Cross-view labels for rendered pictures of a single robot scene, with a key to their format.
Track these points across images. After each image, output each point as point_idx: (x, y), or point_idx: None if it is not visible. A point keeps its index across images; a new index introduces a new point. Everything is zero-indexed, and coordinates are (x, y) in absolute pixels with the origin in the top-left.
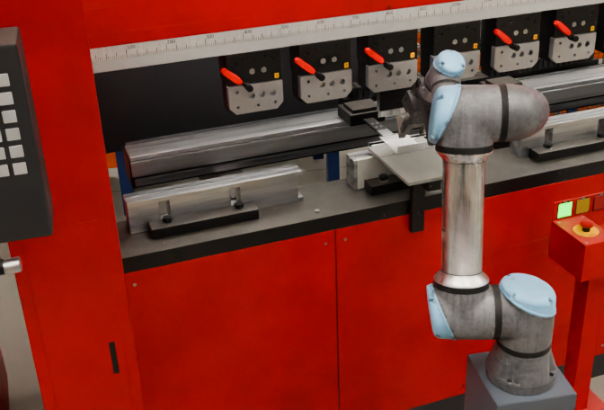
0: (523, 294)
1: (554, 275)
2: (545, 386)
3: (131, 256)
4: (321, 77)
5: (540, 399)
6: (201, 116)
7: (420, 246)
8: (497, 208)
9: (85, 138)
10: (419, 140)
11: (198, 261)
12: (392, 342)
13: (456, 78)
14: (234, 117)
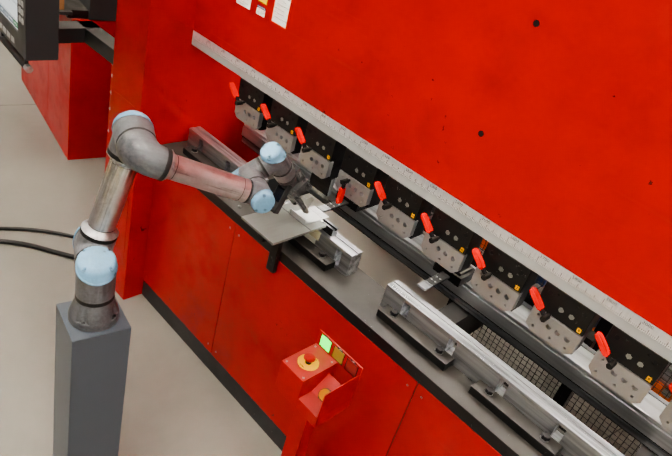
0: (84, 254)
1: (346, 409)
2: (72, 321)
3: None
4: (267, 125)
5: (64, 324)
6: None
7: (272, 285)
8: (321, 310)
9: (139, 61)
10: (318, 223)
11: None
12: (245, 332)
13: (263, 162)
14: None
